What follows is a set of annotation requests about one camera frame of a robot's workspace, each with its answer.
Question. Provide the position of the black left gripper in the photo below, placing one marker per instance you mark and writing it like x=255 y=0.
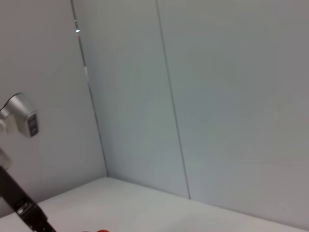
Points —
x=12 y=188

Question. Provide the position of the orange woven plastic basket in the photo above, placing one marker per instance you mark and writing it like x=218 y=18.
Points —
x=102 y=231

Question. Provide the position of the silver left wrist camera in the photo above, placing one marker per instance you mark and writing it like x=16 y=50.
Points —
x=19 y=113

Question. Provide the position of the thin metal wall corner strip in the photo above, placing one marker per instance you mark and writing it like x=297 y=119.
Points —
x=89 y=89

